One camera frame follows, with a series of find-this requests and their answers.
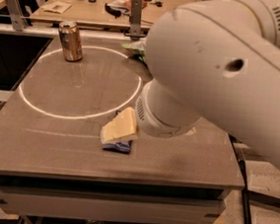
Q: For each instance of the green rice chip bag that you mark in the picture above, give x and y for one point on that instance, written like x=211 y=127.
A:
x=136 y=48

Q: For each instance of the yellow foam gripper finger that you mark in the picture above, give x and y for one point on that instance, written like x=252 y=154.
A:
x=123 y=127

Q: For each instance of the white drawer front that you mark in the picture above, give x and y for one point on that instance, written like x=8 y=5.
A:
x=108 y=207

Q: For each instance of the metal bracket post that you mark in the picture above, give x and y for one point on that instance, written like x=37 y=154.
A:
x=134 y=31
x=18 y=20

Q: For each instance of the black sunglasses case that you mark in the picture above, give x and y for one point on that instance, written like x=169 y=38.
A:
x=112 y=11

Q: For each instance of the left metal bracket post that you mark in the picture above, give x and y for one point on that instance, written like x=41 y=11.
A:
x=18 y=20

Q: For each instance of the paper card on desk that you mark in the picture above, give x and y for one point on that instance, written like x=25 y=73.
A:
x=58 y=7

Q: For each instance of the middle metal bracket post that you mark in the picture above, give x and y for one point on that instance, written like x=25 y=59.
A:
x=134 y=31

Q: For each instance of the black pole on floor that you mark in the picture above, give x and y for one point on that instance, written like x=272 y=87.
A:
x=245 y=193

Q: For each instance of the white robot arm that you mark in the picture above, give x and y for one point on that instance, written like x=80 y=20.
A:
x=219 y=60

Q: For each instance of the gold soda can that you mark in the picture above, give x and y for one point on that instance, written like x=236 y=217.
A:
x=70 y=41

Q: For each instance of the blue rxbar blueberry wrapper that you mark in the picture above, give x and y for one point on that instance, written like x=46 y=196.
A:
x=119 y=147

